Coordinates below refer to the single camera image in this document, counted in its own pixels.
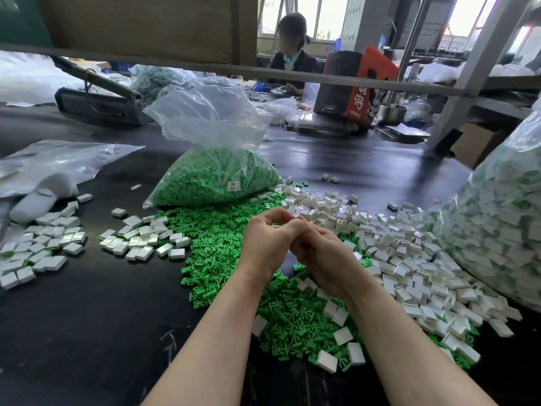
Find cardboard box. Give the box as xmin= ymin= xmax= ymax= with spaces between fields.
xmin=451 ymin=121 xmax=510 ymax=169

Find large bag of white caps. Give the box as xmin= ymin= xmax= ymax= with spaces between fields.
xmin=433 ymin=97 xmax=541 ymax=312

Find crumpled white plastic bag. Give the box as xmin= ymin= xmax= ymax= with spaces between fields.
xmin=265 ymin=96 xmax=304 ymax=126

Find black and red box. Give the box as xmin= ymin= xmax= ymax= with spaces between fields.
xmin=313 ymin=46 xmax=400 ymax=127

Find person's right hand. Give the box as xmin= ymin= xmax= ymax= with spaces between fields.
xmin=291 ymin=221 xmax=380 ymax=303

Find black table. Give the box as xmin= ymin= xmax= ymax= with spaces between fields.
xmin=0 ymin=76 xmax=541 ymax=406

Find pile of assembled white pieces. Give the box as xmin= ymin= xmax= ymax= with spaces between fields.
xmin=0 ymin=193 xmax=94 ymax=291

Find pile of green parts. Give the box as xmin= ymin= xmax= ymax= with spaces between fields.
xmin=159 ymin=190 xmax=481 ymax=373

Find white plastic sheet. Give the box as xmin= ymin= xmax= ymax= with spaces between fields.
xmin=0 ymin=50 xmax=84 ymax=107

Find brown board panel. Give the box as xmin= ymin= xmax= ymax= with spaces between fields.
xmin=0 ymin=0 xmax=258 ymax=63

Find person's left hand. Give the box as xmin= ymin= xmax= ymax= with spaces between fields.
xmin=237 ymin=207 xmax=311 ymax=288

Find bag of green clips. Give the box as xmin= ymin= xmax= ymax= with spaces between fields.
xmin=142 ymin=84 xmax=282 ymax=209

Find empty clear plastic bag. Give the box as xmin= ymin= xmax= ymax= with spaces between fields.
xmin=0 ymin=139 xmax=145 ymax=223

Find metal bowl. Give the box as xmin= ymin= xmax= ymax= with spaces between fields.
xmin=378 ymin=103 xmax=407 ymax=127

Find white paper sheets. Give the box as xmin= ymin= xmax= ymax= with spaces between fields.
xmin=377 ymin=121 xmax=431 ymax=142

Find person's left forearm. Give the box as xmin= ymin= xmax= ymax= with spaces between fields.
xmin=142 ymin=276 xmax=265 ymax=406

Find white bags on shelf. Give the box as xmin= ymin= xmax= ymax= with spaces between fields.
xmin=418 ymin=60 xmax=534 ymax=83

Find grey metal shelf frame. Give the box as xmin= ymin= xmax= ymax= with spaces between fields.
xmin=0 ymin=0 xmax=541 ymax=152

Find person's right forearm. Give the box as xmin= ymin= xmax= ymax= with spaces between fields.
xmin=348 ymin=281 xmax=498 ymax=406

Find clear bag of pale parts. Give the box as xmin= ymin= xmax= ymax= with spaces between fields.
xmin=130 ymin=65 xmax=258 ymax=107

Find pile of white plastic caps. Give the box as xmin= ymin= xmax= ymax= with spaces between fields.
xmin=252 ymin=176 xmax=525 ymax=376

